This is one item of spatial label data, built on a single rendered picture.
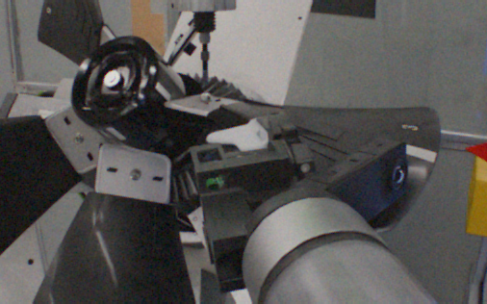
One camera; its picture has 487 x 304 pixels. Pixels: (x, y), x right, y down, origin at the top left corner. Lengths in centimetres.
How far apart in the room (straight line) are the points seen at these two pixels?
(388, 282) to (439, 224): 111
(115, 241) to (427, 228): 94
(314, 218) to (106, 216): 34
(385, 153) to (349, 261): 16
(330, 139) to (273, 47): 41
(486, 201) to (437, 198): 54
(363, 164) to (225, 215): 10
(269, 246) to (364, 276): 6
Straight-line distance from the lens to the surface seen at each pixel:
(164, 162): 59
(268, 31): 88
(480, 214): 75
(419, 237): 133
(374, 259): 21
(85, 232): 54
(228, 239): 27
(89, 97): 58
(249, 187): 32
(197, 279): 65
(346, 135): 48
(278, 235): 24
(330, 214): 24
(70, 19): 78
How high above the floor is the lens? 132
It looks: 19 degrees down
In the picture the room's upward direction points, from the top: straight up
